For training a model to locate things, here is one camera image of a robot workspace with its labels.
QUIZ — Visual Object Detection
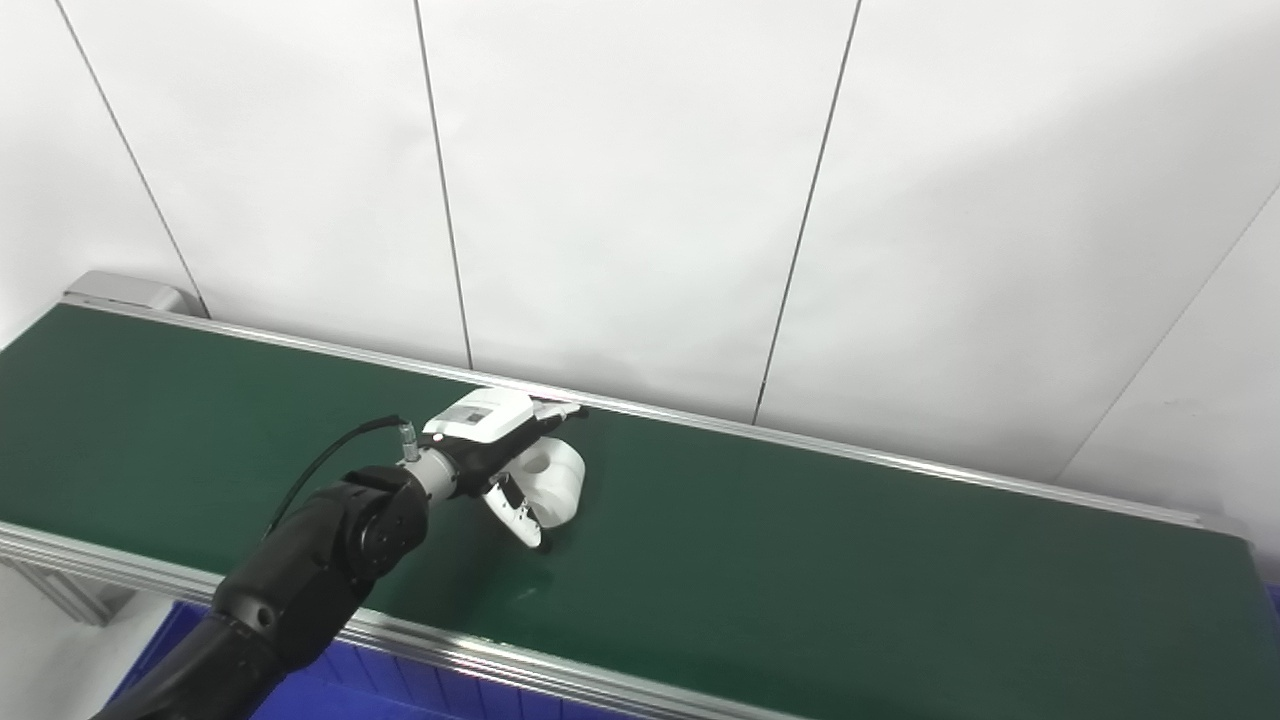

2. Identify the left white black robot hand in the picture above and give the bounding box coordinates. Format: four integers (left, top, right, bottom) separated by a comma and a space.
420, 388, 591, 553

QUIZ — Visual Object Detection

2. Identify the white round plastic part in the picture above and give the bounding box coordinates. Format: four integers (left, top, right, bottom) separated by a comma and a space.
503, 437, 589, 530

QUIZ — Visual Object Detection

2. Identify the green conveyor belt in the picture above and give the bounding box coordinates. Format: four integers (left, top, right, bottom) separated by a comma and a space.
0, 304, 1280, 720
0, 269, 1280, 720

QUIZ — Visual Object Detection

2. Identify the blue plastic bin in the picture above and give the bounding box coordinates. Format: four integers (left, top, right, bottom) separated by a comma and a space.
108, 598, 641, 720

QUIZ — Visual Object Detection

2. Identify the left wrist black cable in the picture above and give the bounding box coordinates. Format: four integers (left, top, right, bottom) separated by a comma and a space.
264, 415, 419, 543

